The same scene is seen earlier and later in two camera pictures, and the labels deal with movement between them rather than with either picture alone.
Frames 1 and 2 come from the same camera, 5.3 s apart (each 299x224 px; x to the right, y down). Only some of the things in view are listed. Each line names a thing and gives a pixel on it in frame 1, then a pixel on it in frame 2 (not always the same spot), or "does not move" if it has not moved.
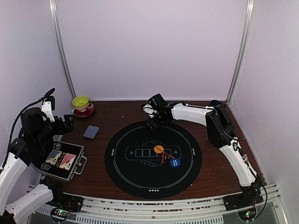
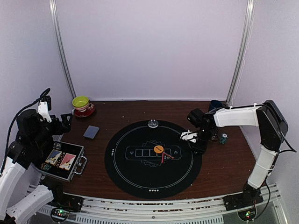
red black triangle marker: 166,157 does not move
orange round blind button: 158,149 does not move
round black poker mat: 152,164 does not move
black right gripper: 153,126 → 201,149
